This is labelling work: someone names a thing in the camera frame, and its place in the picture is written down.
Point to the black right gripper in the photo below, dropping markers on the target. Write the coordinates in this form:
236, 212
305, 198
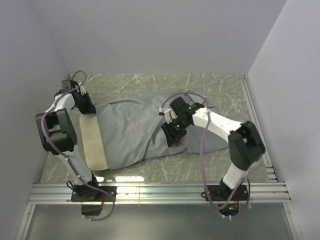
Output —
171, 139

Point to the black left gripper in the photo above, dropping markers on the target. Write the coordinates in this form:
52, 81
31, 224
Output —
90, 108

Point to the cream quilted pillow yellow edge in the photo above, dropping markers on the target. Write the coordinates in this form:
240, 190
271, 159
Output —
92, 142

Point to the grey pillowcase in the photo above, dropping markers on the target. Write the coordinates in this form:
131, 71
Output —
130, 129

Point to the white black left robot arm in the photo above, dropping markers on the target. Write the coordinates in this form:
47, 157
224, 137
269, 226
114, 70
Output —
58, 136

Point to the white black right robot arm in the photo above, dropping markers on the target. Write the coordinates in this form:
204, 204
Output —
244, 141

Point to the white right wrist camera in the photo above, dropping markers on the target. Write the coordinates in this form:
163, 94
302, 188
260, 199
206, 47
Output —
168, 114

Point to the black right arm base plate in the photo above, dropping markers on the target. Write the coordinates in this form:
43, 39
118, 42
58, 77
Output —
212, 193

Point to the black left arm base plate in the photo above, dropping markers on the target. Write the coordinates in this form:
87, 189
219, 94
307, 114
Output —
105, 192

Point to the aluminium right side rail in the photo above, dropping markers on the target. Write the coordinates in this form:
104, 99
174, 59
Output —
265, 157

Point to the aluminium front rail frame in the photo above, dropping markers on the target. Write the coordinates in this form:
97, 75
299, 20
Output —
157, 193

